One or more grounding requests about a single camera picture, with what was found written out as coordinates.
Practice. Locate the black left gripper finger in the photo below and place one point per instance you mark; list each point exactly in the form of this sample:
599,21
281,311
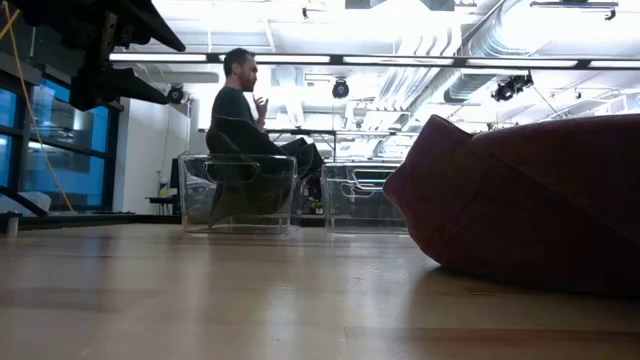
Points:
145,22
135,85

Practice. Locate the maroon baseball cap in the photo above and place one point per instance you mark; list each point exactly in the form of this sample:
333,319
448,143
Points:
575,150
450,210

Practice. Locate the black round ceiling spotlight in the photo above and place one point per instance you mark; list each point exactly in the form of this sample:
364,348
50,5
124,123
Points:
175,95
340,90

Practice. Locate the person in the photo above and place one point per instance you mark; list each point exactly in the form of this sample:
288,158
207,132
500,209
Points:
232,105

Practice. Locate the small pale bottle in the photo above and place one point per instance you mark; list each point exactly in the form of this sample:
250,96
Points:
163,189

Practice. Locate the blue glass window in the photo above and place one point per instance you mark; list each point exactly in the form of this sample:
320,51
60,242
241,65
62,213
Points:
75,175

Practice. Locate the small dark side table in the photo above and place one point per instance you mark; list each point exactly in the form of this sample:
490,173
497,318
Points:
162,199

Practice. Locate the person's hand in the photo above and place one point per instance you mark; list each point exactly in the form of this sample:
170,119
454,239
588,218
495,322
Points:
261,107

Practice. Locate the clear plastic bin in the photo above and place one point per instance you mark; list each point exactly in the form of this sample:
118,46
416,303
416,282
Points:
192,200
335,220

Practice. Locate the overhead light bar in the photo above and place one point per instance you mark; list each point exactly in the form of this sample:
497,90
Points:
335,60

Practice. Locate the long black background table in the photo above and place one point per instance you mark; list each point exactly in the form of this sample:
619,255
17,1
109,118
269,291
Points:
350,132

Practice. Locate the black ceiling spotlight cluster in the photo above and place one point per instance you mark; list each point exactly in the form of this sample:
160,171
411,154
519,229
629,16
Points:
510,87

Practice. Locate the black metal table frame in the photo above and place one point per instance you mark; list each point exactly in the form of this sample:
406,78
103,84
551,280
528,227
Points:
75,219

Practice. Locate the ribbed silver ventilation duct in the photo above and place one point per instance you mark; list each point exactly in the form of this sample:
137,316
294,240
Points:
475,80

